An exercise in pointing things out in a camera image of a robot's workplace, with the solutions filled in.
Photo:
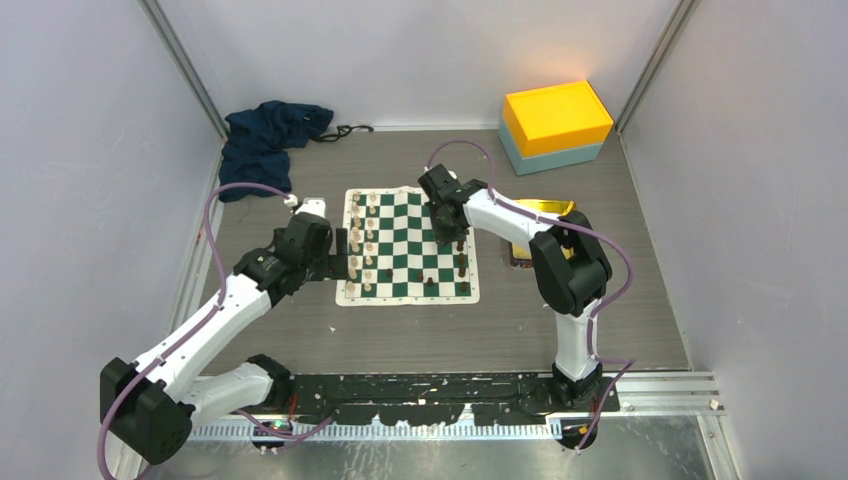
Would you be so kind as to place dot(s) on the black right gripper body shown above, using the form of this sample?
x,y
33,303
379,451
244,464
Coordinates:
x,y
445,233

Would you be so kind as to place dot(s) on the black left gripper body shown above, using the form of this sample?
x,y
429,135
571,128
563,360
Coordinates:
x,y
318,267

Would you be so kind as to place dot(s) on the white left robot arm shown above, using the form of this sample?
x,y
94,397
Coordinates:
x,y
153,403

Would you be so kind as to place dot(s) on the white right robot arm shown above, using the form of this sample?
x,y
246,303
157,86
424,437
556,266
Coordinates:
x,y
570,267

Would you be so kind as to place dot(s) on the green white chess mat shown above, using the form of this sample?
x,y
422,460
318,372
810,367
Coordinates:
x,y
404,242

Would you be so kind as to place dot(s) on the gold metal tin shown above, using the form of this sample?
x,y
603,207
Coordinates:
x,y
521,258

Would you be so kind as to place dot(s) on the dark blue cloth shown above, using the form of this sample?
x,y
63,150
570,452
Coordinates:
x,y
256,150

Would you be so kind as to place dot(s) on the yellow and blue box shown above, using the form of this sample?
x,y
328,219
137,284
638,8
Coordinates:
x,y
552,127

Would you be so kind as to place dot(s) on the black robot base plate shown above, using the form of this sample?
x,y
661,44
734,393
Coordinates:
x,y
437,407

